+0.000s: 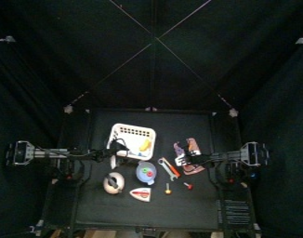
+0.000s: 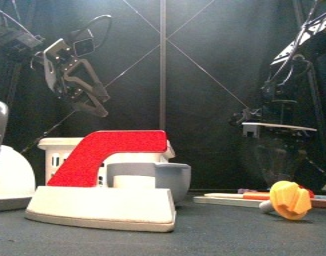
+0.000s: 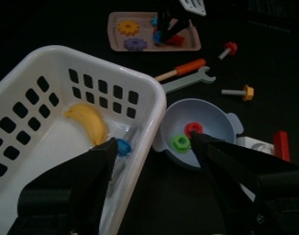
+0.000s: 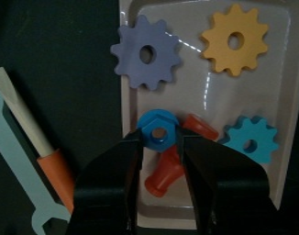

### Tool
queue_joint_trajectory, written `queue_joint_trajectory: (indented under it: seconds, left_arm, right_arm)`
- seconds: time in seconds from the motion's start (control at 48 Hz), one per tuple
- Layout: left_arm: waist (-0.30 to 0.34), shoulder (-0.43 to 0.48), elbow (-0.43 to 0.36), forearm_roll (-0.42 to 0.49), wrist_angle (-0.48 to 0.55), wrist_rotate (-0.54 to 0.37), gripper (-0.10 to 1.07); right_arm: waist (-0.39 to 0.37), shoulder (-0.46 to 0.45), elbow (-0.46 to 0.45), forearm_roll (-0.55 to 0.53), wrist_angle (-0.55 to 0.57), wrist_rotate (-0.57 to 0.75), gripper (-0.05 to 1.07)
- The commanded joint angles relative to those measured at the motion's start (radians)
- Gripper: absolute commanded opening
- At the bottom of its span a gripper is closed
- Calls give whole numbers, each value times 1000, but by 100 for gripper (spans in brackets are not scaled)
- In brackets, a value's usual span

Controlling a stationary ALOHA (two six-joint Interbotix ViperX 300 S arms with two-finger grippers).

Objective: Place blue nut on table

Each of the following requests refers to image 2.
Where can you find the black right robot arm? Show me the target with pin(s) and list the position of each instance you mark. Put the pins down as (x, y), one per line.
(303, 36)

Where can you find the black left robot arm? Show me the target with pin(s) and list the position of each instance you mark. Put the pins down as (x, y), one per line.
(14, 40)

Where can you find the small red toy piece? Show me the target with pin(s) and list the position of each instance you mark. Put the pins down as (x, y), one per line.
(307, 191)

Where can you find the yellow toy bolt grey shaft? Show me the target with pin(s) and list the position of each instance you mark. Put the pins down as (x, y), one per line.
(290, 200)

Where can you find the orange tipped wooden stick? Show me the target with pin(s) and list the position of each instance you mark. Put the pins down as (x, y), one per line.
(241, 195)

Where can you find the white plastic slotted basket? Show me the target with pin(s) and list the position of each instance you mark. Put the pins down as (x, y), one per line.
(59, 146)

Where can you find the flat pale wooden board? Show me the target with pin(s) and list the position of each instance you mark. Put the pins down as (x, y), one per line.
(223, 200)

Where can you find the grey toy cup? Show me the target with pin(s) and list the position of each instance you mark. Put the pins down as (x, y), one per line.
(174, 180)

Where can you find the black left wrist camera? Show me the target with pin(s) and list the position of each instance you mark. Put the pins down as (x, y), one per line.
(84, 45)

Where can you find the grey vertical frame pole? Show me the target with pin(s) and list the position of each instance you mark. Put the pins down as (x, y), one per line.
(162, 66)

